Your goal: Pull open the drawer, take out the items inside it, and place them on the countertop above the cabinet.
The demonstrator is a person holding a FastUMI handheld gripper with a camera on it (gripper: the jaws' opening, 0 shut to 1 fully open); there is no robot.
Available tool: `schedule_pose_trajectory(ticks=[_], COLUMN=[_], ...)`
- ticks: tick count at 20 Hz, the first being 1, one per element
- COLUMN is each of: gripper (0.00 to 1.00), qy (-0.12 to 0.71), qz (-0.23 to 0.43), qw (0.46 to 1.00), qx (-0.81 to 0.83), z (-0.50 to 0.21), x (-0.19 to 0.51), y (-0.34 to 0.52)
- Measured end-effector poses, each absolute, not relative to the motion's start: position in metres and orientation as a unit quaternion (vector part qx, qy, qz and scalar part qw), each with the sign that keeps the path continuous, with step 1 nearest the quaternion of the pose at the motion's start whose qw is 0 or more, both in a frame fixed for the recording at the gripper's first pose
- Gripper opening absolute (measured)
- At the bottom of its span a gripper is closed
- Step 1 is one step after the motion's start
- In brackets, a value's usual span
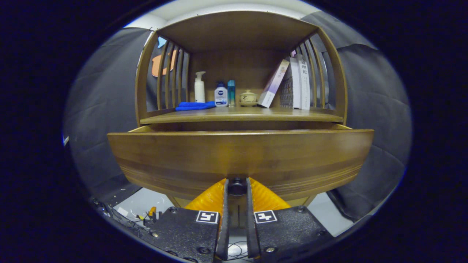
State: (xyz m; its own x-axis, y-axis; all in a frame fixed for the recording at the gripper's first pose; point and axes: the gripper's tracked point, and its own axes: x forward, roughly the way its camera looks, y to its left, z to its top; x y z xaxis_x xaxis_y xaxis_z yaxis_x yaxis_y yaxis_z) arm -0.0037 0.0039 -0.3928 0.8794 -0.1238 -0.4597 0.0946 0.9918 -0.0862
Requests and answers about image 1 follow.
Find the wooden drawer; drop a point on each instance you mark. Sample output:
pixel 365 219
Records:
pixel 237 157

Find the blue folded cloth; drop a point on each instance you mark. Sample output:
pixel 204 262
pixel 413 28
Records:
pixel 193 106

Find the plain white book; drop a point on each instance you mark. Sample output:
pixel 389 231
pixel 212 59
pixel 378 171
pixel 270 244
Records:
pixel 296 84

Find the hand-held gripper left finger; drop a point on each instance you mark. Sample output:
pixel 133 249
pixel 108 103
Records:
pixel 224 219

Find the wooden cabinet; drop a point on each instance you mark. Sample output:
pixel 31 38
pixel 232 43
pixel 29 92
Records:
pixel 237 33

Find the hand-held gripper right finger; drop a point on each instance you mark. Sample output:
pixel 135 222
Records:
pixel 251 219

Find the white and purple book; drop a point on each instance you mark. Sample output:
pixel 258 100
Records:
pixel 272 86

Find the dark patterned book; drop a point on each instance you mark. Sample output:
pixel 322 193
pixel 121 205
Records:
pixel 287 93

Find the white pump bottle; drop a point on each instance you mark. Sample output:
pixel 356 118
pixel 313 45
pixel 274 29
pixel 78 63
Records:
pixel 199 91

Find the teal slim bottle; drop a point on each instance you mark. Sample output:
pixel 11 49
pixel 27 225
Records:
pixel 231 93

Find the white bottle with blue cap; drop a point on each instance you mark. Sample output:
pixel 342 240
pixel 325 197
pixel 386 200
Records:
pixel 221 96

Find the white book with black lettering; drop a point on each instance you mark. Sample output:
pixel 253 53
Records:
pixel 304 87

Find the wooden countertop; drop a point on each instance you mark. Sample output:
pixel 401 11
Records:
pixel 241 114

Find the ceramic lidded teacup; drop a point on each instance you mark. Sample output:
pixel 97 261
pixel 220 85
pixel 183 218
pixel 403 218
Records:
pixel 248 98

